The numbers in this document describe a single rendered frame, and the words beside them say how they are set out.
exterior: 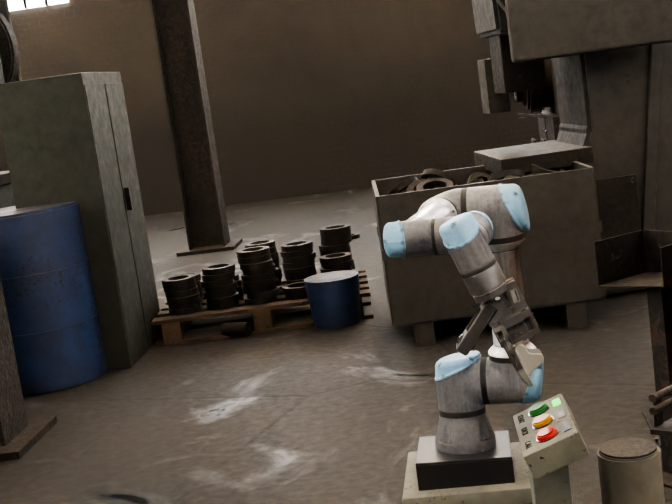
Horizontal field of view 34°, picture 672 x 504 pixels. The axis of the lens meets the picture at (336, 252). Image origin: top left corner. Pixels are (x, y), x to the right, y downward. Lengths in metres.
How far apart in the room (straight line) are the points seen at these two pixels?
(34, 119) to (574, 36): 2.65
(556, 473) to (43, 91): 3.95
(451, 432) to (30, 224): 3.07
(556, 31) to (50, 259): 2.63
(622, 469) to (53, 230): 3.69
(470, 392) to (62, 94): 3.35
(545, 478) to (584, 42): 3.47
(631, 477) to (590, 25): 3.45
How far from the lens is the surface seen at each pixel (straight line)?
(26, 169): 5.62
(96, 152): 5.51
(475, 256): 2.09
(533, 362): 2.16
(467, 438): 2.69
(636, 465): 2.17
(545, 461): 2.04
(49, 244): 5.35
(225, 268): 5.96
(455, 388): 2.67
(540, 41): 5.29
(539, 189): 5.12
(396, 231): 2.22
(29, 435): 4.71
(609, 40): 5.38
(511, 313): 2.14
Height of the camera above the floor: 1.30
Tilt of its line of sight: 9 degrees down
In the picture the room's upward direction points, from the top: 8 degrees counter-clockwise
